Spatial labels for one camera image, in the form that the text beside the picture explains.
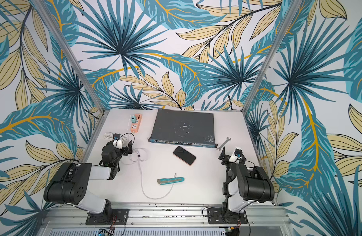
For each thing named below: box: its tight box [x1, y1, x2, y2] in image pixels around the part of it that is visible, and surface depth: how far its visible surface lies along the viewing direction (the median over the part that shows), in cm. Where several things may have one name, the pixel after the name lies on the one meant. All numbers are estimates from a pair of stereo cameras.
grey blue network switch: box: [147, 109, 218, 148], surface depth 105 cm
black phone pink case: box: [173, 146, 197, 166], surface depth 97 cm
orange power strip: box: [130, 113, 143, 134], surface depth 109 cm
